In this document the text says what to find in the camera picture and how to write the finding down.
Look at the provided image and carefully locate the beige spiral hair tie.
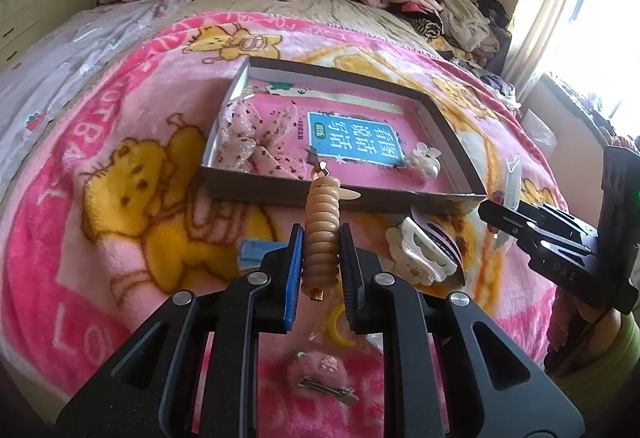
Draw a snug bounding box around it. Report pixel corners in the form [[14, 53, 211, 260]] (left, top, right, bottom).
[[304, 161, 363, 306]]

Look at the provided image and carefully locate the pale printed bed sheet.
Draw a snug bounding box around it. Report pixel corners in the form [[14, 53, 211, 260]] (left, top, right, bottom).
[[0, 0, 176, 179]]

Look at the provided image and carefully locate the person's green garment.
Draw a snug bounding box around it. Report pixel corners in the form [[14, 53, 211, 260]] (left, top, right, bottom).
[[560, 308, 640, 419]]

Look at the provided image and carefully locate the shallow cardboard box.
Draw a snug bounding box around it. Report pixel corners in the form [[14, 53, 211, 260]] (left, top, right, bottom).
[[199, 57, 487, 215]]

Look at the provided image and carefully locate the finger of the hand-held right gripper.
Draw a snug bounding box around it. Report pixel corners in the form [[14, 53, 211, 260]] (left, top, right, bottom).
[[517, 201, 598, 239], [477, 201, 601, 291]]

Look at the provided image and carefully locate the pink bear printed blanket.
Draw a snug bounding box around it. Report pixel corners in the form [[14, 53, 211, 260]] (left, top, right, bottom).
[[0, 13, 571, 438]]

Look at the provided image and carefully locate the pink book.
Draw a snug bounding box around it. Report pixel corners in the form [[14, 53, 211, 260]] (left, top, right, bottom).
[[215, 78, 471, 194]]

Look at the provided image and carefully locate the polka dot bow hair clip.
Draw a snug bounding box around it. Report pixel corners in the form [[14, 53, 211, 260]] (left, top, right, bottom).
[[214, 98, 306, 179]]

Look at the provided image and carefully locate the pink pompom hair clip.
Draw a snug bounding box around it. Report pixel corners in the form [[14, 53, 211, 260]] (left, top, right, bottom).
[[287, 350, 361, 406]]

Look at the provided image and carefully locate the window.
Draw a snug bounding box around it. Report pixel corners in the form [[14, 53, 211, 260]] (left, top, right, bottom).
[[545, 0, 640, 139]]

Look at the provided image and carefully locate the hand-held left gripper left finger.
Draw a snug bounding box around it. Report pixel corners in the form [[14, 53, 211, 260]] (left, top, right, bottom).
[[55, 224, 306, 438]]

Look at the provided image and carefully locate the yellow plastic ring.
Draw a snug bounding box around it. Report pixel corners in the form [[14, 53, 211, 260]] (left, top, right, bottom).
[[327, 304, 358, 348]]

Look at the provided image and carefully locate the earrings card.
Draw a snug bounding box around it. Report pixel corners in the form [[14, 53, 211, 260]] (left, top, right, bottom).
[[500, 155, 523, 254]]

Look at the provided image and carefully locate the white flower hair claw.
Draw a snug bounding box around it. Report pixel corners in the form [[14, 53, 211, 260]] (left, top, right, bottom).
[[404, 142, 442, 179]]

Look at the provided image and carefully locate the pile of clothes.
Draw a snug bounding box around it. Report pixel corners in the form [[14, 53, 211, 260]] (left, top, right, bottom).
[[385, 0, 511, 69]]

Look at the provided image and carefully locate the cream curtain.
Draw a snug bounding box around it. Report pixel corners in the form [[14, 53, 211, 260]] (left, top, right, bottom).
[[500, 0, 591, 104]]

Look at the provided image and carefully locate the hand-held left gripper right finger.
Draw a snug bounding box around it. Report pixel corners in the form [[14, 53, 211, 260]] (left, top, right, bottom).
[[339, 224, 586, 438]]

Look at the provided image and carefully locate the beige quilt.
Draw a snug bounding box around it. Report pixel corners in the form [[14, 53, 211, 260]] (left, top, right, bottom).
[[195, 0, 451, 62]]

